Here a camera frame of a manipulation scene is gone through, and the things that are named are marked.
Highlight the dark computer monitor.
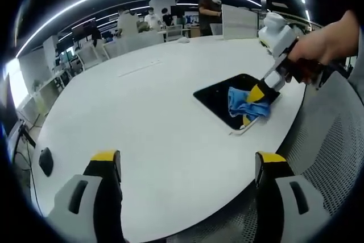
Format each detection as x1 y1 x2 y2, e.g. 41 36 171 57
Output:
0 102 18 143

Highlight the person's grey shirt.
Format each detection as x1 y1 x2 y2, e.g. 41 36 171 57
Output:
348 25 364 96

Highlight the person's right hand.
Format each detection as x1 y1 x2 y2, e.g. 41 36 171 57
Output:
288 34 341 66

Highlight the blue cleaning cloth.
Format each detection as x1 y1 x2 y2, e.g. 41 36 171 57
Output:
227 86 272 119

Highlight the black mirror with white frame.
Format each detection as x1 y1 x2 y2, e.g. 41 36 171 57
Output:
192 73 283 137

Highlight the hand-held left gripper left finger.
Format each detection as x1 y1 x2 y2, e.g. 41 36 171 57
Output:
45 149 126 243

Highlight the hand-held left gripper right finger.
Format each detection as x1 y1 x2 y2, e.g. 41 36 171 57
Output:
254 151 331 243

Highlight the black computer mouse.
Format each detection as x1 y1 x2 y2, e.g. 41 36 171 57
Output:
38 147 55 178

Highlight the grey mesh office chair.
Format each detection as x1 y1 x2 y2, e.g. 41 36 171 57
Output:
164 68 364 243

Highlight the white mesh chair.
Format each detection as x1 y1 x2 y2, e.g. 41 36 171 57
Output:
76 46 104 71

